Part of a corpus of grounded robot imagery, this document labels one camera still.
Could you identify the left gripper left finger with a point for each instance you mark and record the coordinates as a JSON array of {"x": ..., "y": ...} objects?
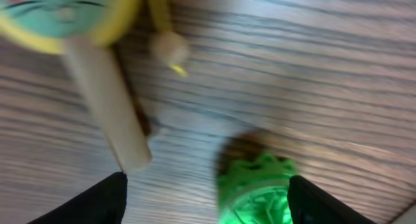
[{"x": 103, "y": 203}]

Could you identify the green round plastic cap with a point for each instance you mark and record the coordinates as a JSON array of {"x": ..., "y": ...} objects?
[{"x": 255, "y": 191}]

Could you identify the yellow wooden rattle drum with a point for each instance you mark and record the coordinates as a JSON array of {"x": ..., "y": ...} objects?
[{"x": 80, "y": 31}]

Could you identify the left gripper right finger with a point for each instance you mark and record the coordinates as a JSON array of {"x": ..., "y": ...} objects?
[{"x": 309, "y": 204}]

